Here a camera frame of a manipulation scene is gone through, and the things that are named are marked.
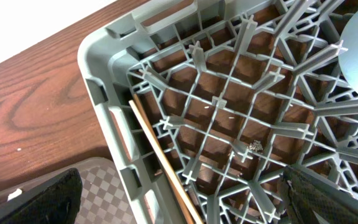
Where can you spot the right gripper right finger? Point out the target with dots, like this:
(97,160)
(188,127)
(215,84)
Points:
(309,198)

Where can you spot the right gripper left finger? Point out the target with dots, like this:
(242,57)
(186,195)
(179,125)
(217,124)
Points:
(56,200)

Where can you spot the wooden chopstick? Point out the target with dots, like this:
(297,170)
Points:
(156,147)
(188,209)

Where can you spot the grey dishwasher rack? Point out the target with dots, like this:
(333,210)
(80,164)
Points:
(235,91)

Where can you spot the brown serving tray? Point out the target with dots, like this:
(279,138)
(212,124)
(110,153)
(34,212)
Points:
(103,199)

